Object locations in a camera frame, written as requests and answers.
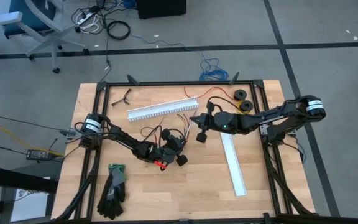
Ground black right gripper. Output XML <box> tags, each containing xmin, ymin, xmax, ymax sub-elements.
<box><xmin>190</xmin><ymin>101</ymin><xmax>217</xmax><ymax>144</ymax></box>

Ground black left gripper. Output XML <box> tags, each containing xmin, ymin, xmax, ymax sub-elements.
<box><xmin>158</xmin><ymin>128</ymin><xmax>189</xmax><ymax>167</ymax></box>

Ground white slotted cable duct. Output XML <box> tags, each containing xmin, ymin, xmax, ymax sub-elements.
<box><xmin>126</xmin><ymin>96</ymin><xmax>200</xmax><ymax>122</ymax></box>

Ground black work glove green cuff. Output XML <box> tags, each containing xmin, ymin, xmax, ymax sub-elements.
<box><xmin>96</xmin><ymin>164</ymin><xmax>127</xmax><ymax>220</ymax></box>

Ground black box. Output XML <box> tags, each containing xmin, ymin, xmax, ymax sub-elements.
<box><xmin>135</xmin><ymin>0</ymin><xmax>188</xmax><ymax>19</ymax></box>

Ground black power adapter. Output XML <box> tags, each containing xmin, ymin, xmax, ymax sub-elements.
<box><xmin>25</xmin><ymin>149</ymin><xmax>51</xmax><ymax>161</ymax></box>

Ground white power strip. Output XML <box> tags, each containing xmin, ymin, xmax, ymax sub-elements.
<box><xmin>75</xmin><ymin>6</ymin><xmax>101</xmax><ymax>26</ymax></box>

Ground dark desk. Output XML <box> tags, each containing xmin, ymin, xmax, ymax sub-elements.
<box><xmin>0</xmin><ymin>164</ymin><xmax>58</xmax><ymax>224</ymax></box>

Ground white office chair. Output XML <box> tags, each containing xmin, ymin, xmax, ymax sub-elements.
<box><xmin>0</xmin><ymin>0</ymin><xmax>86</xmax><ymax>75</ymax></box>

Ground black aluminium table frame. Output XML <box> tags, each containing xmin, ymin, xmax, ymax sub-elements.
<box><xmin>54</xmin><ymin>72</ymin><xmax>316</xmax><ymax>224</ymax></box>

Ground blue floor cable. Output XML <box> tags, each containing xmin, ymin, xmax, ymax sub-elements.
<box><xmin>129</xmin><ymin>34</ymin><xmax>229</xmax><ymax>82</ymax></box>

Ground red wire spool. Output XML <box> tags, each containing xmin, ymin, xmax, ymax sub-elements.
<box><xmin>233</xmin><ymin>89</ymin><xmax>248</xmax><ymax>101</ymax></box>

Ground yellow wire spool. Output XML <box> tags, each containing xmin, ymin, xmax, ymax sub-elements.
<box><xmin>234</xmin><ymin>100</ymin><xmax>254</xmax><ymax>114</ymax></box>

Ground white duct cover strip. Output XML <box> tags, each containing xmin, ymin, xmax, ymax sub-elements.
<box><xmin>221</xmin><ymin>132</ymin><xmax>247</xmax><ymax>197</ymax></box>

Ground black coiled cable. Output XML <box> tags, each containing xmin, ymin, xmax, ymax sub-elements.
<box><xmin>106</xmin><ymin>20</ymin><xmax>132</xmax><ymax>40</ymax></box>

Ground thin black floor cable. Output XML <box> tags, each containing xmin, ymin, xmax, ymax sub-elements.
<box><xmin>0</xmin><ymin>114</ymin><xmax>74</xmax><ymax>133</ymax></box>

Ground yellow floor cable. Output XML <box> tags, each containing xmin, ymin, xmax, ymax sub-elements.
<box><xmin>0</xmin><ymin>124</ymin><xmax>65</xmax><ymax>157</ymax></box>

